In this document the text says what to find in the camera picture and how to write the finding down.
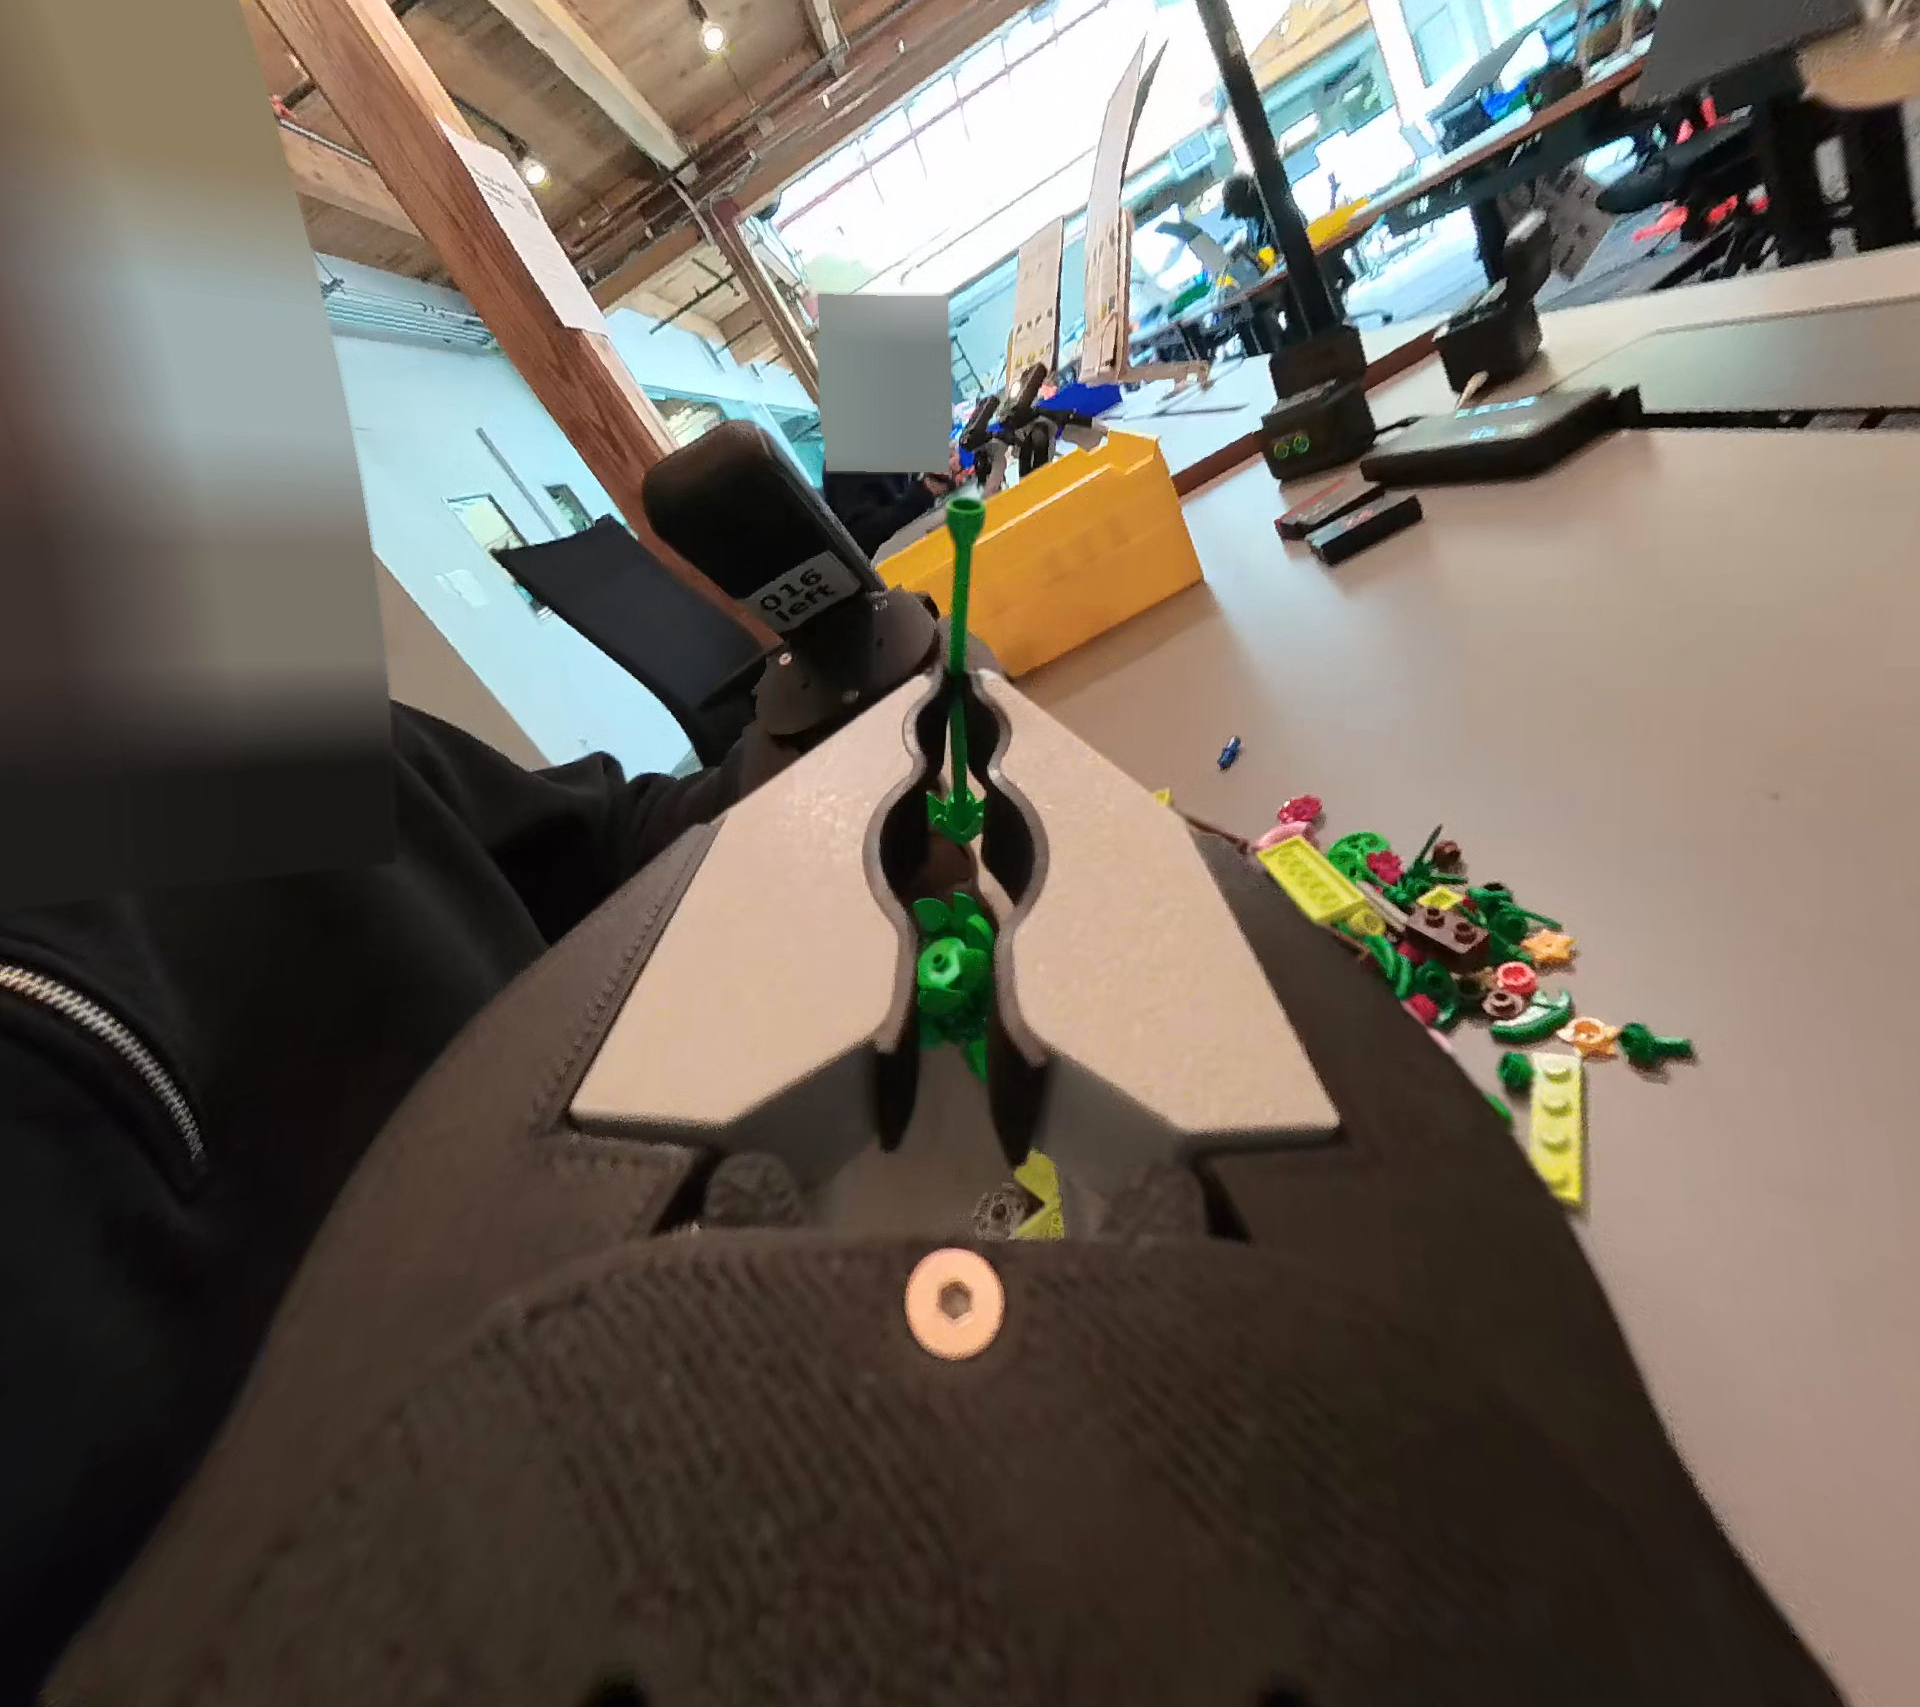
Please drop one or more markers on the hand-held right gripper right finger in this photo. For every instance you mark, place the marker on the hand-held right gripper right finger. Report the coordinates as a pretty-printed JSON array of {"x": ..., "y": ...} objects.
[{"x": 1170, "y": 972}]

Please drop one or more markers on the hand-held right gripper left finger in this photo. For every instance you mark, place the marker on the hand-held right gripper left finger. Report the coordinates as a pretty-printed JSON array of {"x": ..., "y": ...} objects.
[{"x": 735, "y": 972}]

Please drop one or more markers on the green leafy brick plant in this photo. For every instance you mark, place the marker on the green leafy brick plant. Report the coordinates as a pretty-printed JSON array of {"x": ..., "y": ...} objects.
[{"x": 946, "y": 972}]

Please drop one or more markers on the green toy stem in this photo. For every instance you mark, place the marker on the green toy stem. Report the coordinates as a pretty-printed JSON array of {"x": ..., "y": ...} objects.
[{"x": 961, "y": 626}]

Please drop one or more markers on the pile of small toy bricks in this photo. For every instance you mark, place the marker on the pile of small toy bricks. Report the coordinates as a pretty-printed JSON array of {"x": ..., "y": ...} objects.
[{"x": 1440, "y": 943}]

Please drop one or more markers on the person's left forearm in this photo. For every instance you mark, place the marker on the person's left forearm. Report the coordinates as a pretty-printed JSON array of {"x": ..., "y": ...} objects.
[{"x": 629, "y": 809}]

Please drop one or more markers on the long wide lime plate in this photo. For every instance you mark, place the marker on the long wide lime plate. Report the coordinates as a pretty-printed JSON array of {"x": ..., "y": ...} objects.
[{"x": 1310, "y": 879}]

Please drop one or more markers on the magenta flower toy piece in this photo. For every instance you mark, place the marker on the magenta flower toy piece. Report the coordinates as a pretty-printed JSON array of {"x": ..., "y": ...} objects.
[{"x": 1297, "y": 810}]

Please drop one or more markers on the green toy wheel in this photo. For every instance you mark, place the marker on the green toy wheel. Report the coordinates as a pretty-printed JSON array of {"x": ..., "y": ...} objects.
[{"x": 1356, "y": 858}]

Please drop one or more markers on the black tabletop gadget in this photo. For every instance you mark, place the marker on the black tabletop gadget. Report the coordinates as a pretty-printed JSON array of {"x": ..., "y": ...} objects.
[
  {"x": 1044, "y": 425},
  {"x": 985, "y": 431}
]

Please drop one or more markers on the white paper notice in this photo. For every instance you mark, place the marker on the white paper notice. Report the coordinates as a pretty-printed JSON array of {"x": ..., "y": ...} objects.
[{"x": 525, "y": 224}]

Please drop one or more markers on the yellow plastic bin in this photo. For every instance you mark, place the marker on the yellow plastic bin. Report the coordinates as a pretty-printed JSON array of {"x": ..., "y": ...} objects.
[{"x": 1082, "y": 552}]

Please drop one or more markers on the wooden display board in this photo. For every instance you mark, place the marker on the wooden display board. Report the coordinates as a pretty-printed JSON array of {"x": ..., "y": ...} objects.
[
  {"x": 1038, "y": 298},
  {"x": 1118, "y": 224}
]

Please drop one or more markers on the narrow lime toy plate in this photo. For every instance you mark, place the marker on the narrow lime toy plate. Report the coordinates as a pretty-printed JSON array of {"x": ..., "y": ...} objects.
[{"x": 1555, "y": 1123}]

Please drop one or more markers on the wooden pillar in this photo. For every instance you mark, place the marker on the wooden pillar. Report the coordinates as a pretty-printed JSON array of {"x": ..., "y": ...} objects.
[{"x": 420, "y": 132}]

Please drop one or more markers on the black charger with green lights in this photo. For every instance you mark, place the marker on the black charger with green lights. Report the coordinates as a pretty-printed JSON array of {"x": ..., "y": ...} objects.
[{"x": 1318, "y": 425}]

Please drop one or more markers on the black flat power box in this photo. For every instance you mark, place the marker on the black flat power box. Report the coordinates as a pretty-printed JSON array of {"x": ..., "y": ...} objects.
[{"x": 1484, "y": 441}]

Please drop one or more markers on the black metal column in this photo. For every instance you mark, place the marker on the black metal column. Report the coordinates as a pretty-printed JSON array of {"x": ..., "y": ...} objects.
[{"x": 1245, "y": 86}]

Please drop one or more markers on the black charger case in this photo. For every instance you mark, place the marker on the black charger case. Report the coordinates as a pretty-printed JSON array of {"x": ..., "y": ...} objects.
[{"x": 1493, "y": 329}]

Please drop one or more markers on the wooden top office desk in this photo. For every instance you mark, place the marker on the wooden top office desk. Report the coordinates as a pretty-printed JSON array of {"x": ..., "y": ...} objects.
[{"x": 1502, "y": 146}]

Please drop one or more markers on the black camera battery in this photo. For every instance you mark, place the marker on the black camera battery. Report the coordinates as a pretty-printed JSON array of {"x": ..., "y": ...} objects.
[
  {"x": 1329, "y": 511},
  {"x": 1363, "y": 527}
]

